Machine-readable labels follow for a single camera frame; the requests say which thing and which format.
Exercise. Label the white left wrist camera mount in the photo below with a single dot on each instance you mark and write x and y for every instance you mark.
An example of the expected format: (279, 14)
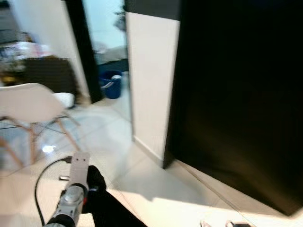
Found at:
(79, 168)

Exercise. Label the large black door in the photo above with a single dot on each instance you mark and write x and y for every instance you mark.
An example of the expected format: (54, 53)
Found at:
(236, 94)

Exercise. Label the dark low cabinet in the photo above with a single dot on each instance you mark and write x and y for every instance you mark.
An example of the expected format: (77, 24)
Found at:
(47, 75)

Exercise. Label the blue plastic bucket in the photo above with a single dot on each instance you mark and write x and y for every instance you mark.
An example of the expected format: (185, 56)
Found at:
(112, 87)

